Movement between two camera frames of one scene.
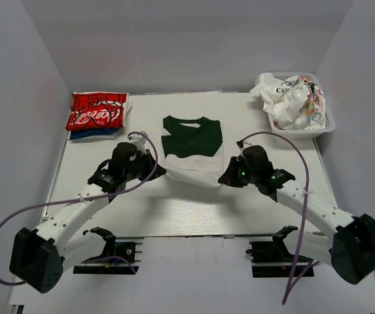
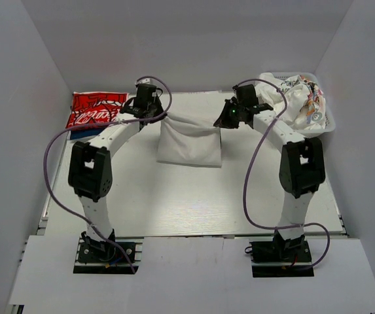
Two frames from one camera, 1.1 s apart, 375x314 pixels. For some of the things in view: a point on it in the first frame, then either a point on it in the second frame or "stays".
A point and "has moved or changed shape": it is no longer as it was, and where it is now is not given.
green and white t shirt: [193, 150] has moved or changed shape
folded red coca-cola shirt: [97, 110] stays
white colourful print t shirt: [294, 102] stays
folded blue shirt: [78, 134] stays
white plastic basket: [330, 124] stays
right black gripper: [229, 177] → [224, 121]
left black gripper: [148, 158] → [160, 113]
